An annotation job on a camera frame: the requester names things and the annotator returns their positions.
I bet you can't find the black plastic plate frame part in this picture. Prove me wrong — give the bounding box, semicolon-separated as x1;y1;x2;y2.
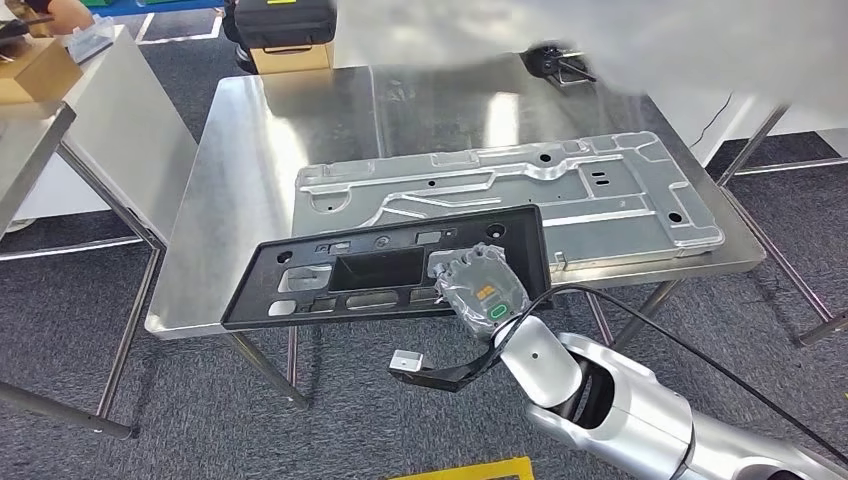
220;203;553;331

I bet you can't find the stainless steel workbench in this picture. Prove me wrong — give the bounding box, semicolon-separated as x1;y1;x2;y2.
144;52;768;409

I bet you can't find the stamped grey metal panel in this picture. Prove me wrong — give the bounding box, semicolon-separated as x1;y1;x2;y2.
291;131;725;273

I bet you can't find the black device with antennas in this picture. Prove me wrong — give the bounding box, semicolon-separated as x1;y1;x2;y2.
519;42;599;89

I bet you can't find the cardboard box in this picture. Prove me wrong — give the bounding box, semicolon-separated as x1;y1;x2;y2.
0;36;84;106
250;42;335;75

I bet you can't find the black carrying case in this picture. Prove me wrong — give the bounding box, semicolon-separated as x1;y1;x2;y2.
235;0;338;54

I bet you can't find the person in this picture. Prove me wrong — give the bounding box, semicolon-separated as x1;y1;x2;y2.
221;0;260;75
23;0;95;36

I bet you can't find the white panel table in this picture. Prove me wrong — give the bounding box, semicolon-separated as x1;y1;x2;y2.
652;92;848;167
13;26;200;248

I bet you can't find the blue low platform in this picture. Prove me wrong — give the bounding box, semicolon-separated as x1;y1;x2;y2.
86;0;227;18

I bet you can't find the clear plastic bag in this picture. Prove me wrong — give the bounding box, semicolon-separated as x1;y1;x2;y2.
66;16;117;66

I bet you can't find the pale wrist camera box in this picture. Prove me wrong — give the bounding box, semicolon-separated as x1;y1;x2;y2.
389;349;425;373

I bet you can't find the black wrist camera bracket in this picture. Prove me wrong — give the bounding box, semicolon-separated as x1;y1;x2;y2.
389;334;506;394

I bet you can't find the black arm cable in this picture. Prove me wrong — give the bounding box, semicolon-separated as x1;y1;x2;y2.
490;283;848;465

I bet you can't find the black power cable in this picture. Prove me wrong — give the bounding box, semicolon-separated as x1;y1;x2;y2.
688;92;735;150

